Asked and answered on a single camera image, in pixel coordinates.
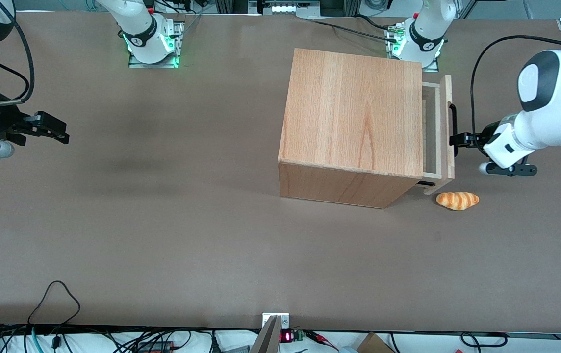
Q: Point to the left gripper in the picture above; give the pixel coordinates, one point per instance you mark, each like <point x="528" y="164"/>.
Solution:
<point x="487" y="131"/>

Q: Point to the light wooden drawer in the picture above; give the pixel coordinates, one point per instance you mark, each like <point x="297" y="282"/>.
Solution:
<point x="447" y="147"/>

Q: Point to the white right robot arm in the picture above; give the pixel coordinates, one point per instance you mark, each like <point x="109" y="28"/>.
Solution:
<point x="138" y="24"/>

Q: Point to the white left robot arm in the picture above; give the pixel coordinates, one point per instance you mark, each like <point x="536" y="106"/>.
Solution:
<point x="555" y="98"/>

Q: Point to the light wooden drawer cabinet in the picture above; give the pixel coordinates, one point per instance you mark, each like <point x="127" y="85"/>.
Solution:
<point x="354" y="113"/>

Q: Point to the orange striped toy bread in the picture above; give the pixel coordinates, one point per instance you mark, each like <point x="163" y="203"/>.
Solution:
<point x="457" y="200"/>

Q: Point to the lit power strip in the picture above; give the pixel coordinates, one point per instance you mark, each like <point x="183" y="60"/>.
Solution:
<point x="288" y="7"/>

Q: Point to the brown cardboard piece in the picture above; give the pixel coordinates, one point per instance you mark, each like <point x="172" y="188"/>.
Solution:
<point x="373" y="344"/>

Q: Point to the red alligator clip leads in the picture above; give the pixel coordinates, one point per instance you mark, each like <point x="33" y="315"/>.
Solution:
<point x="319" y="338"/>

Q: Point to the red digit display module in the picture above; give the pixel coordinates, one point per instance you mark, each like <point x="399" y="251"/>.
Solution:
<point x="288" y="336"/>

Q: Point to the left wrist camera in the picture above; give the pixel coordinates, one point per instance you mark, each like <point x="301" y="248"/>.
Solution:
<point x="508" y="170"/>

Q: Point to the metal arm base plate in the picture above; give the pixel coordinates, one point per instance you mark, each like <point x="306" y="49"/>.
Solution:
<point x="178" y="39"/>
<point x="389" y="41"/>

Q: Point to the metal table edge bracket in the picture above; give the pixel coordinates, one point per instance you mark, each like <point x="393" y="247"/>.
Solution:
<point x="285" y="319"/>

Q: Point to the grey camera mount bar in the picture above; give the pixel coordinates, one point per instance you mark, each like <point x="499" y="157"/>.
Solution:
<point x="267" y="338"/>

